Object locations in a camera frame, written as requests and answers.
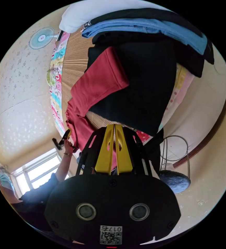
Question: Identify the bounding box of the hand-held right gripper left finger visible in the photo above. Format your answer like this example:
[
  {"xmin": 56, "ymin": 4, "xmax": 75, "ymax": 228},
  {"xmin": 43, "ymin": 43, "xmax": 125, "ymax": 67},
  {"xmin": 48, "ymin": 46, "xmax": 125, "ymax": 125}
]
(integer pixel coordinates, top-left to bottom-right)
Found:
[{"xmin": 95, "ymin": 124, "xmax": 115, "ymax": 175}]

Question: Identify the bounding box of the black folded garment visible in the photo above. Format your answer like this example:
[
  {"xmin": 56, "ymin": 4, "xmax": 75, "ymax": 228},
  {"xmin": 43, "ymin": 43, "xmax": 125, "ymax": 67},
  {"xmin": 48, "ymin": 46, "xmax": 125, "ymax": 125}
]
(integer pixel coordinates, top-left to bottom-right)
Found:
[{"xmin": 85, "ymin": 41, "xmax": 178, "ymax": 137}]

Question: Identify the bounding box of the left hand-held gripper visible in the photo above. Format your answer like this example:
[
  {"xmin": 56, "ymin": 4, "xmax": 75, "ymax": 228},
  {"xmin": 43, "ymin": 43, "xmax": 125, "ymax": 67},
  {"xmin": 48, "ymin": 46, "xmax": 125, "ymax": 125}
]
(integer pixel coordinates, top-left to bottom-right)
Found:
[{"xmin": 58, "ymin": 128, "xmax": 73, "ymax": 147}]

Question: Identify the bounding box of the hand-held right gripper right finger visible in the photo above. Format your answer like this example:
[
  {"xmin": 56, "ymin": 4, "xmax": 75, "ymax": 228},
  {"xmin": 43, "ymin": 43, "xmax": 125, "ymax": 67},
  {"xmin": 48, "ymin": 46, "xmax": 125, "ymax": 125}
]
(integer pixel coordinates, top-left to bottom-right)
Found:
[{"xmin": 115, "ymin": 124, "xmax": 134, "ymax": 175}]

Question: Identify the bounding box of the pile of clothes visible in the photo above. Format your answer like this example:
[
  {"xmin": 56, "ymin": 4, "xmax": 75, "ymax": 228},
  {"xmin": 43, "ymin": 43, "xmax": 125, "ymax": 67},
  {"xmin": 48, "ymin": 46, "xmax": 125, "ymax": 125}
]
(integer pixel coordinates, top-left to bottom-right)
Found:
[{"xmin": 81, "ymin": 8, "xmax": 215, "ymax": 79}]

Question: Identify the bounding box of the red long sleeve shirt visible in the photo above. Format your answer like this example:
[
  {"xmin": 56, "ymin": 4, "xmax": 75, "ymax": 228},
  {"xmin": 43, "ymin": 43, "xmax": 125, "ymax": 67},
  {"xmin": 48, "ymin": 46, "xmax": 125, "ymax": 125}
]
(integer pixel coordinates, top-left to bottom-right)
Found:
[{"xmin": 65, "ymin": 46, "xmax": 130, "ymax": 170}]

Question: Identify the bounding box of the bed with woven mat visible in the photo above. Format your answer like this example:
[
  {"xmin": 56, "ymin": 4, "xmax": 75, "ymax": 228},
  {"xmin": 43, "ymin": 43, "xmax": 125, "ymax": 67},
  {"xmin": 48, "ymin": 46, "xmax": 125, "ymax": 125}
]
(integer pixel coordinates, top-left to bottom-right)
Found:
[{"xmin": 46, "ymin": 29, "xmax": 196, "ymax": 145}]

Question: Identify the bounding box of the person's body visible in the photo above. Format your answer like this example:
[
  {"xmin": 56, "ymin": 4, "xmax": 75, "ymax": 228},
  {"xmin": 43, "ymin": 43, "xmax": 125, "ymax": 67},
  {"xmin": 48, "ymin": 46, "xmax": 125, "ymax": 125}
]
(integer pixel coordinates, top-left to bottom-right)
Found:
[{"xmin": 0, "ymin": 165, "xmax": 82, "ymax": 232}]

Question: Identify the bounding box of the person's left forearm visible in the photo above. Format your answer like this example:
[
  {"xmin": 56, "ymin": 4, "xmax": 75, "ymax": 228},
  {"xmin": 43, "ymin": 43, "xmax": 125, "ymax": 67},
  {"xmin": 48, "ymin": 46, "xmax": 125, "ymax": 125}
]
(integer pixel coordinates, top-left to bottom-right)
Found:
[{"xmin": 55, "ymin": 153, "xmax": 73, "ymax": 183}]

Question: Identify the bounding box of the grey fluffy slipper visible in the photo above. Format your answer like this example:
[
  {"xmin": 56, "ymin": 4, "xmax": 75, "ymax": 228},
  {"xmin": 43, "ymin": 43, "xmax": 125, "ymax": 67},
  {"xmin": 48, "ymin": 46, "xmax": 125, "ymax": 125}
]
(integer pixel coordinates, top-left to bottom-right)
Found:
[{"xmin": 159, "ymin": 170, "xmax": 191, "ymax": 194}]

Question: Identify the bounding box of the metal wire rack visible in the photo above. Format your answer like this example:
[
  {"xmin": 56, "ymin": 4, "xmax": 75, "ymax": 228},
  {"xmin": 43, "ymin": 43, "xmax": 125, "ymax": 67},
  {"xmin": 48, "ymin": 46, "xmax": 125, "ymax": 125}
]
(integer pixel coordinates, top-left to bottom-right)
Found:
[{"xmin": 159, "ymin": 135, "xmax": 191, "ymax": 179}]

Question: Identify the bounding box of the window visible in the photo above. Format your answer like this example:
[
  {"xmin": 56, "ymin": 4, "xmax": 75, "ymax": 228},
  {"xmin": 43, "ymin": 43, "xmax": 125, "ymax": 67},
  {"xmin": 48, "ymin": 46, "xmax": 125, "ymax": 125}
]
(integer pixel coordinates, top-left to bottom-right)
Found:
[{"xmin": 13, "ymin": 148, "xmax": 70, "ymax": 195}]

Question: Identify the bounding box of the person's left hand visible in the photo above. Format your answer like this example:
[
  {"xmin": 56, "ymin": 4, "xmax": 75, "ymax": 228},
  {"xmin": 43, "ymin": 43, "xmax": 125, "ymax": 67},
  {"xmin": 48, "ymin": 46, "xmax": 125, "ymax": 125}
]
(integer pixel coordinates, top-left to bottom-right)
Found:
[{"xmin": 63, "ymin": 139, "xmax": 77, "ymax": 156}]

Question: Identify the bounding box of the white pillow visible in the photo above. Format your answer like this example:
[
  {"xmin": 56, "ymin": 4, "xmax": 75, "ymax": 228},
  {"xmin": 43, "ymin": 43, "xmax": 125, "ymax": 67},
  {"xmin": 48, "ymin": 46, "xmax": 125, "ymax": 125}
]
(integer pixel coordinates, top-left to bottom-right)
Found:
[{"xmin": 59, "ymin": 0, "xmax": 165, "ymax": 34}]

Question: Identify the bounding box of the teal electric fan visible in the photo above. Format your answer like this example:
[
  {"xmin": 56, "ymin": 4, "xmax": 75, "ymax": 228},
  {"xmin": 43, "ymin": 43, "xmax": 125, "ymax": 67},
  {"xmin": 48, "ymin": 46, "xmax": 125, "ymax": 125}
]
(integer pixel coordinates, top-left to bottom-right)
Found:
[{"xmin": 29, "ymin": 26, "xmax": 59, "ymax": 50}]

